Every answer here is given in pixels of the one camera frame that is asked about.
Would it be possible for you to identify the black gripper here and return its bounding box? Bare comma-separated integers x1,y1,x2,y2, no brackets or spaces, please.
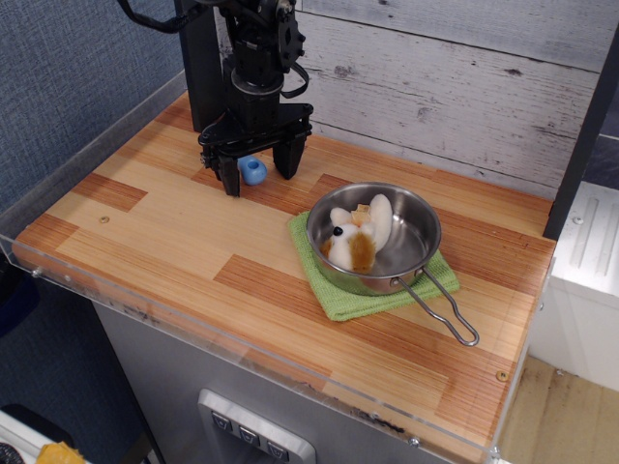
198,80,312,197

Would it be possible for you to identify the blue grey scoop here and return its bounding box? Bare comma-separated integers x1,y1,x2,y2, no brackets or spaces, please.
237,155,267,187

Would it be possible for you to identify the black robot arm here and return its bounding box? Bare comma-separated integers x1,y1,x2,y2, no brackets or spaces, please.
120,1,313,196

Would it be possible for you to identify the white brown plush toy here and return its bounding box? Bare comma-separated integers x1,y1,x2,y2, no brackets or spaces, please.
319,193,393,275

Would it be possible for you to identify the green cloth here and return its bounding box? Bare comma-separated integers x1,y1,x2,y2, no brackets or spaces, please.
288,211,460,322

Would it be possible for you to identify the stainless steel pot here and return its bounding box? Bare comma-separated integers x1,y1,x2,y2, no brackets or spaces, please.
306,182,480,347

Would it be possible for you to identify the clear acrylic guard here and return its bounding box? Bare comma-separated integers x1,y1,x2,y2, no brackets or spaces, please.
1,75,554,463

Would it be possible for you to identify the grey cabinet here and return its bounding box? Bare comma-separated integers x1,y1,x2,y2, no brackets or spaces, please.
96,304,488,463

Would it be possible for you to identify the silver button panel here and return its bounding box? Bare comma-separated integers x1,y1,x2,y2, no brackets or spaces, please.
197,389,317,463

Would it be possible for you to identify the yellow tape bundle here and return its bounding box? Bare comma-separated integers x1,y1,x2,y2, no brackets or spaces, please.
0,439,88,464

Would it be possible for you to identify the black left post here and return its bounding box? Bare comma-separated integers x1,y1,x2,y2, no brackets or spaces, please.
180,8,226,133

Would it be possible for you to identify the black post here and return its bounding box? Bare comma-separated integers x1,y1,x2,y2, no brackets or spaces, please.
180,8,226,133
543,29,618,241

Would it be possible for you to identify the black right post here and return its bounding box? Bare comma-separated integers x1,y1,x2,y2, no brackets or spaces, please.
543,29,618,241

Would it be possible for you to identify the white aluminium rail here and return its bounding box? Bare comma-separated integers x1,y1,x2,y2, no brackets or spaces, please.
552,182,618,297

